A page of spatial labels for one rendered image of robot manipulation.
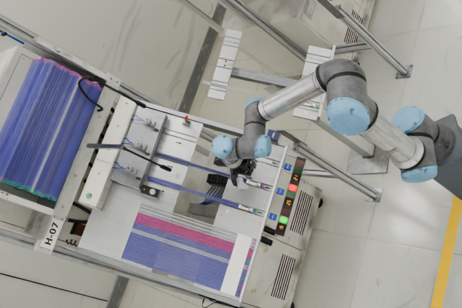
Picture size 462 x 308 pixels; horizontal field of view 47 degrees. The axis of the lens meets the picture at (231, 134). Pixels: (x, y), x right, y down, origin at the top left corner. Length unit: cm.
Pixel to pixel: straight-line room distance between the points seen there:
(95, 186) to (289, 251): 108
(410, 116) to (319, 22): 121
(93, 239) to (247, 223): 64
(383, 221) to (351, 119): 130
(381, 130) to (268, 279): 130
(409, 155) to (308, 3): 137
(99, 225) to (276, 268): 94
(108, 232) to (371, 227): 129
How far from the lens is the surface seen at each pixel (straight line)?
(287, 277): 282
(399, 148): 173
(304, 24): 288
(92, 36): 398
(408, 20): 326
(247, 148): 176
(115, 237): 228
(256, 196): 222
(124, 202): 230
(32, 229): 230
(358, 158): 295
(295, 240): 282
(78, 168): 225
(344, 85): 153
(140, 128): 230
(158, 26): 427
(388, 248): 269
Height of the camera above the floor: 224
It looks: 36 degrees down
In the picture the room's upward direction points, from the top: 60 degrees counter-clockwise
